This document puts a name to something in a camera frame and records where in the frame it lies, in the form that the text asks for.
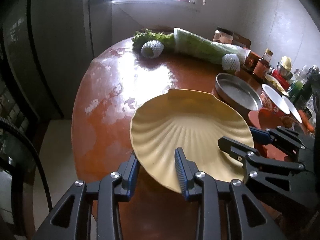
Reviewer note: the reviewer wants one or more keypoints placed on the red chili sauce jar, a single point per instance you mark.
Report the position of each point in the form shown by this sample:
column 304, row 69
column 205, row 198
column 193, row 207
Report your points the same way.
column 251, row 61

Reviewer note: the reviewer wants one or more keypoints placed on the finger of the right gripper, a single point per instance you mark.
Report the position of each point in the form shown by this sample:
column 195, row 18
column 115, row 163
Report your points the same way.
column 281, row 138
column 240, row 152

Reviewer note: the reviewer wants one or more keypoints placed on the brown sauce bottle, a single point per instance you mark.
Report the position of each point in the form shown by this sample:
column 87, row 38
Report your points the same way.
column 263, row 65

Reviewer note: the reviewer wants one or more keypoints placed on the white dish with food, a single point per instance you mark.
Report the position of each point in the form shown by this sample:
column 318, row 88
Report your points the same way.
column 274, row 83

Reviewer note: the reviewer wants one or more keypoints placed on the left foam-netted fruit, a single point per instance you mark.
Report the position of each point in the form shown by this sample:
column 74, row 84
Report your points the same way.
column 152, row 49

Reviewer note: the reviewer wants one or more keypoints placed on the small steel bowl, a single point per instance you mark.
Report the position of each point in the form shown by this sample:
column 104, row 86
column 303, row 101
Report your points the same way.
column 283, row 72

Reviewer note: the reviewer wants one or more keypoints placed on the white bowl red pattern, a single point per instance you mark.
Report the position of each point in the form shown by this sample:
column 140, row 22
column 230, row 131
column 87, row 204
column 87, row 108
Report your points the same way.
column 273, row 101

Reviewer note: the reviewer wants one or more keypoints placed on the right foam-netted fruit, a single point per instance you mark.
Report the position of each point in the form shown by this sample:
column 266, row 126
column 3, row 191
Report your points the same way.
column 230, row 63

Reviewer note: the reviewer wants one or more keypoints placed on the green liquid plastic bottle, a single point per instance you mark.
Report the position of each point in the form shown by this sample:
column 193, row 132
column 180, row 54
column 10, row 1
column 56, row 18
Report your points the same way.
column 300, row 92

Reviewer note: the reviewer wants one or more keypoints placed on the red box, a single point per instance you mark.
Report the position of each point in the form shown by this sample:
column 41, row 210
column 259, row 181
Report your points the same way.
column 284, row 83

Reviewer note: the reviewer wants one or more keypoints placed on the orange carrot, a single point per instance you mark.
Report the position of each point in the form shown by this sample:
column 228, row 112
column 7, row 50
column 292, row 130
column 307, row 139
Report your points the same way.
column 306, row 122

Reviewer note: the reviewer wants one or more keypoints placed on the green leafy lettuce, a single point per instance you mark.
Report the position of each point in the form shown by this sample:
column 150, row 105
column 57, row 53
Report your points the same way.
column 140, row 38

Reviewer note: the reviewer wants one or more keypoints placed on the dark refrigerator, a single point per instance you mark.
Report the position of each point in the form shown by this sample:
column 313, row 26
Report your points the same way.
column 48, row 49

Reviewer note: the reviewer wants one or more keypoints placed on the black thermos flask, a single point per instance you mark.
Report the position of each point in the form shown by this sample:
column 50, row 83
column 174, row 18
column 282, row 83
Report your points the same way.
column 313, row 81

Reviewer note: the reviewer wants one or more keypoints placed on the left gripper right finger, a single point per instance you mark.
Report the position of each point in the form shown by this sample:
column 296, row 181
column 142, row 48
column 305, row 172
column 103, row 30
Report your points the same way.
column 232, row 204

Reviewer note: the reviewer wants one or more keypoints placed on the wrapped napa cabbage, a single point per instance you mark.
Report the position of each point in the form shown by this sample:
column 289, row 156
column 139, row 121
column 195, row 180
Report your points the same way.
column 202, row 48

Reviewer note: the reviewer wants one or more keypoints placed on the clear jar black lid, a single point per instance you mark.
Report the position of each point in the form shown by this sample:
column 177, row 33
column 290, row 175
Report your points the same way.
column 223, row 35

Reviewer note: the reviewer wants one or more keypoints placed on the round metal pan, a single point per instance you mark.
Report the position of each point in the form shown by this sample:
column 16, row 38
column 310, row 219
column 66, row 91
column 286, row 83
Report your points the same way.
column 237, row 93

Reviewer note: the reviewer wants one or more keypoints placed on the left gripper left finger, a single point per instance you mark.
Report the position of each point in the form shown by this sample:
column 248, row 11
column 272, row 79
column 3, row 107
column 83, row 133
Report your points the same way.
column 70, row 218

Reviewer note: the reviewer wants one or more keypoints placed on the yellow shell-shaped plate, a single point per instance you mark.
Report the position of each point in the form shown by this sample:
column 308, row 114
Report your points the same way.
column 193, row 121

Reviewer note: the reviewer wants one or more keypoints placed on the yellow cup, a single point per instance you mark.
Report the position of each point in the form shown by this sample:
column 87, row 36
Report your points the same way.
column 286, row 63

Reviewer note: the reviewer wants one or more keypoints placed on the foam-netted fruit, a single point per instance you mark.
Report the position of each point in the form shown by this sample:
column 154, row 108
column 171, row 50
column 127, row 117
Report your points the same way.
column 152, row 49
column 230, row 63

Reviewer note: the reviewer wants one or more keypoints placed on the red-brown plastic plate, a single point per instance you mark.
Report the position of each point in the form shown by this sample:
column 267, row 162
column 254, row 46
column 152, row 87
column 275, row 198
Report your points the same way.
column 263, row 119

